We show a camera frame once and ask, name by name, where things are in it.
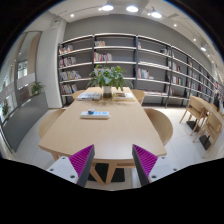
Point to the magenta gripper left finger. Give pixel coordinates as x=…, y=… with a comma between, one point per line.
x=75, y=168

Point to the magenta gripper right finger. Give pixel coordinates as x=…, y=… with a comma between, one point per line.
x=150, y=167

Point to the red and blue charger plug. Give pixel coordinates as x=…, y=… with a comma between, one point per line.
x=91, y=111

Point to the wooden chair near right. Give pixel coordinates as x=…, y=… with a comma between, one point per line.
x=161, y=123

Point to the white power strip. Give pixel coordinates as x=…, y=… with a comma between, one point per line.
x=95, y=115

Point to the long wooden table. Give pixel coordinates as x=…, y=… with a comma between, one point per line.
x=112, y=138

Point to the wooden chair near left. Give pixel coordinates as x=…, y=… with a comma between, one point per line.
x=48, y=121

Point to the open magazine left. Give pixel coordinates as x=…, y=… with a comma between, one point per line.
x=89, y=96

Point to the wooden chair far right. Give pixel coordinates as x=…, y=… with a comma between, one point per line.
x=139, y=95

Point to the wooden chair far left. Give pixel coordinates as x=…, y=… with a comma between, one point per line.
x=77, y=93

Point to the book stack right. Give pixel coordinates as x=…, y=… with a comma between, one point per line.
x=121, y=96

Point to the wooden chair at side table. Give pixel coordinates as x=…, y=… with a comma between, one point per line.
x=197, y=114

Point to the small potted plant left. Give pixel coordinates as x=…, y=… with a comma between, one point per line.
x=36, y=88

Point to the green potted plant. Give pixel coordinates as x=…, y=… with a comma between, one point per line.
x=107, y=78

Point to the potted plant far left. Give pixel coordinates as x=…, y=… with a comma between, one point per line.
x=5, y=110

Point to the grey wall bookshelf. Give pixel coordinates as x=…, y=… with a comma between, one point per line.
x=166, y=74

